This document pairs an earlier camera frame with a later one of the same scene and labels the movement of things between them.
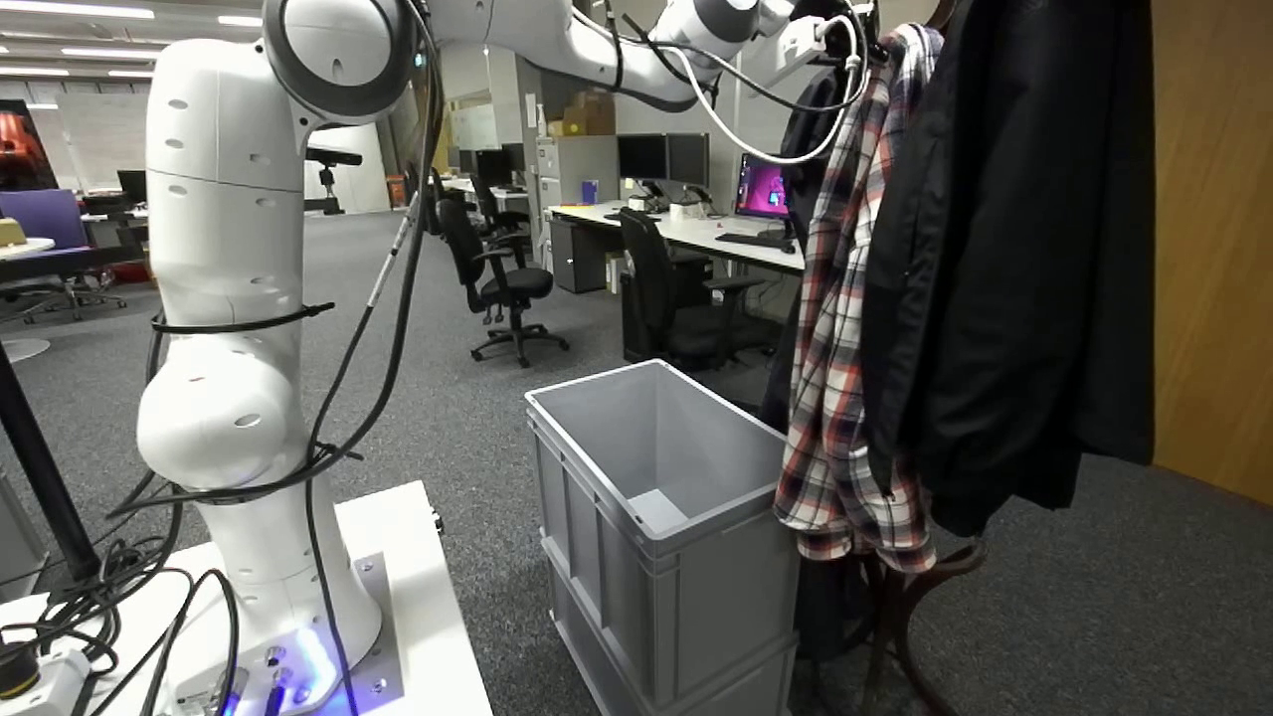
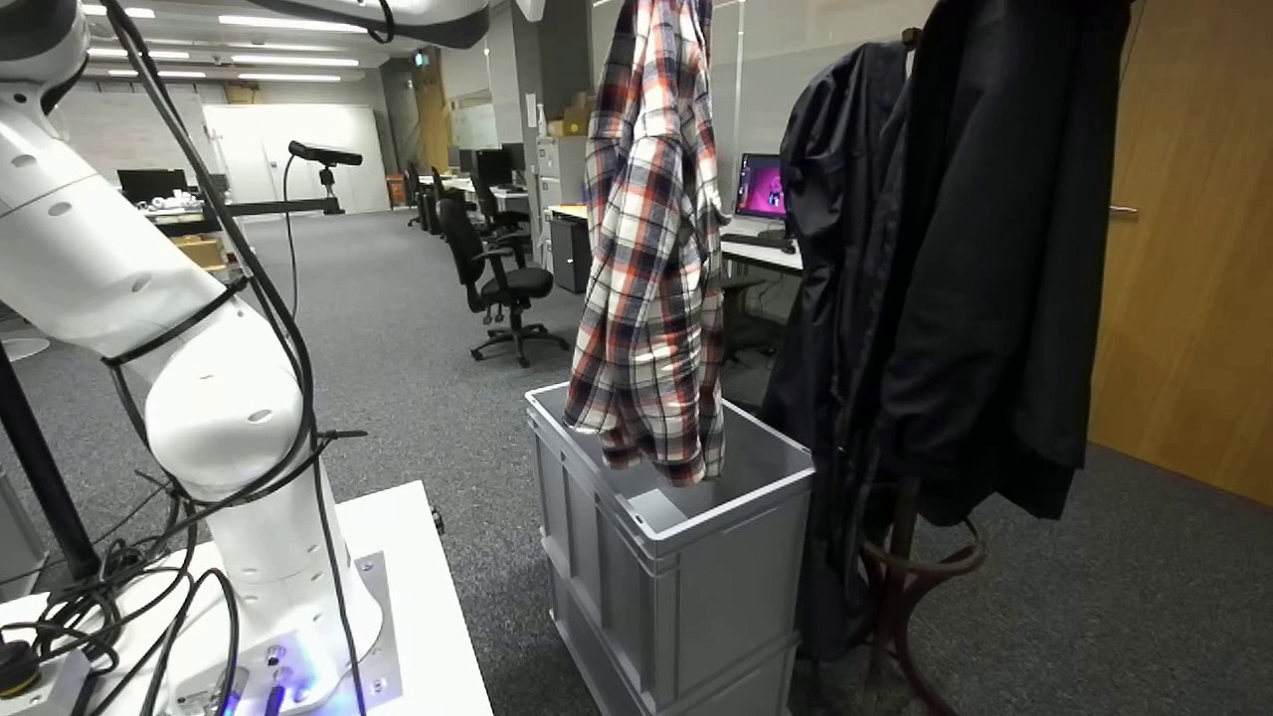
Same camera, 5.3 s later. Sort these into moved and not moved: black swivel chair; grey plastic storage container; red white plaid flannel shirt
Moved: red white plaid flannel shirt
Not moved: grey plastic storage container; black swivel chair
